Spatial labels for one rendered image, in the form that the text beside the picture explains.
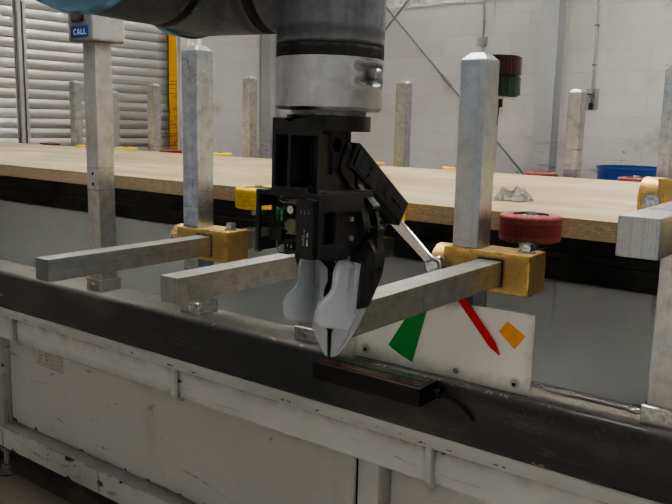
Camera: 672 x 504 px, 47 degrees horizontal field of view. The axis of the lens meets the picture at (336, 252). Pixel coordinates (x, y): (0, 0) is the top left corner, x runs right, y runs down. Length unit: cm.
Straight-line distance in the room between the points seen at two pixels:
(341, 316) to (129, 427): 134
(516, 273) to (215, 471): 101
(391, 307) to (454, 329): 26
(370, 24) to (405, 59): 934
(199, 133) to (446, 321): 52
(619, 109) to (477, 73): 763
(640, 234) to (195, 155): 83
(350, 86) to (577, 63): 820
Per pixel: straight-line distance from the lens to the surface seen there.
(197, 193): 127
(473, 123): 97
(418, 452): 112
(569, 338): 118
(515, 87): 101
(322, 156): 63
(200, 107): 127
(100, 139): 147
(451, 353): 101
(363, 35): 63
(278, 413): 126
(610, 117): 861
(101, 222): 148
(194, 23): 68
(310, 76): 62
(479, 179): 96
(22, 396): 234
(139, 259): 116
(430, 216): 118
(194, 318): 129
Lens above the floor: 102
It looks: 10 degrees down
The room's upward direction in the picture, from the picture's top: 1 degrees clockwise
